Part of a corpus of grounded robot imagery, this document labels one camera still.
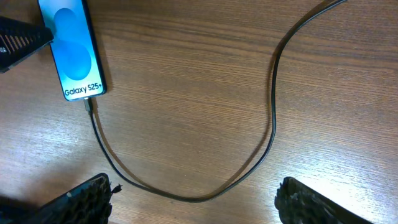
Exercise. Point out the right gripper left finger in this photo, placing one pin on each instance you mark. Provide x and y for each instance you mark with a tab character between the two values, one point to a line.
87	203

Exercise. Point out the blue Galaxy S25+ smartphone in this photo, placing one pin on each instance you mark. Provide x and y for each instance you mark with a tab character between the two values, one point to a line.
74	48

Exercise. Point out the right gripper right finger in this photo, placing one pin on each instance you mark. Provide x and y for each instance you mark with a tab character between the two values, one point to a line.
298	203

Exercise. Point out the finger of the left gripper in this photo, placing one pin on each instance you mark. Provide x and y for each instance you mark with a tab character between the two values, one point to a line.
19	40

